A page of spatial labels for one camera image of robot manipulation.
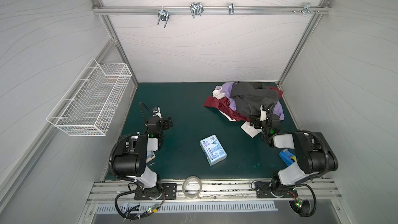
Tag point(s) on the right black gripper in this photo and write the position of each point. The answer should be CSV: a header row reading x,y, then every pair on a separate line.
x,y
258,121

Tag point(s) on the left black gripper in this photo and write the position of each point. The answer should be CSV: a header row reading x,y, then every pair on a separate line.
x,y
167,123

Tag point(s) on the purple cloth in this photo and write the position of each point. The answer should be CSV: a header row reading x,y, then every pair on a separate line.
x,y
228,95

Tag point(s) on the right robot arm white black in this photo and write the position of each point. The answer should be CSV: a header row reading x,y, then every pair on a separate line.
x,y
313,155

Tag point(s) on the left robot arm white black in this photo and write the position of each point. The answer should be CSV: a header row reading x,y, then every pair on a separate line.
x,y
128,158

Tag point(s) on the dark grey cloth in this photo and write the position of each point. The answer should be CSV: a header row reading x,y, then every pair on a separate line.
x,y
253,98

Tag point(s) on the maroon cloth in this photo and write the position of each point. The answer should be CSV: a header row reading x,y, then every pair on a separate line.
x,y
225,105

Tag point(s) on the white cloth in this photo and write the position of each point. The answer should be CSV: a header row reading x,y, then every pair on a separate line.
x,y
250,130

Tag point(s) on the green table mat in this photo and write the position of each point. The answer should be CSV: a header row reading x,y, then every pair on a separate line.
x,y
181,155

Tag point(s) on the blue tape dispenser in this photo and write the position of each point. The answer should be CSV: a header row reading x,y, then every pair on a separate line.
x,y
287,157

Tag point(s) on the light blue tissue box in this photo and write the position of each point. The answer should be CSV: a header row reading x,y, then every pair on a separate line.
x,y
213,150

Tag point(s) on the clear tape roll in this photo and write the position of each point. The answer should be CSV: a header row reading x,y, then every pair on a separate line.
x,y
192,187

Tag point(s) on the metal u-bolt clamp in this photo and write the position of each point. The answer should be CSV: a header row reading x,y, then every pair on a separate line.
x,y
163,16
196,9

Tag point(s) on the aluminium top crossbar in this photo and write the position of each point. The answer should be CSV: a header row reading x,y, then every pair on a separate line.
x,y
208,10

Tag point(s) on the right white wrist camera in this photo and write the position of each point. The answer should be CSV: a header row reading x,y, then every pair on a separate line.
x,y
263,113

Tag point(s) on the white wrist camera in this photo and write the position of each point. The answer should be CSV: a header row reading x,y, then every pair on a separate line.
x,y
156,112
263,113

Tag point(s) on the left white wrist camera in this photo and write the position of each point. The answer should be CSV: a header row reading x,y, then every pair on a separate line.
x,y
156,112

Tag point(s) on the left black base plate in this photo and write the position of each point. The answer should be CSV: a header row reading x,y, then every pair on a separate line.
x,y
160,192

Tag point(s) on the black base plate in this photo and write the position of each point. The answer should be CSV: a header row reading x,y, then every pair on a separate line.
x,y
160,192
271,189

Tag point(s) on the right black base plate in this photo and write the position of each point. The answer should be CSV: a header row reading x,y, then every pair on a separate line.
x,y
271,189

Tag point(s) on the white wire basket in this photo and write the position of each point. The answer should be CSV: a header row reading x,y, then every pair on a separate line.
x,y
89,105

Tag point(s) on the aluminium front rail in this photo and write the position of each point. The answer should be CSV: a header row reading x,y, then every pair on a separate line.
x,y
212,190

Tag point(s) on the white slotted cable duct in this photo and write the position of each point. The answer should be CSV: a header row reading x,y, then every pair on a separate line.
x,y
193,207

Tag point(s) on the metal bracket right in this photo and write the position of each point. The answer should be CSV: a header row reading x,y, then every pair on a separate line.
x,y
306,10

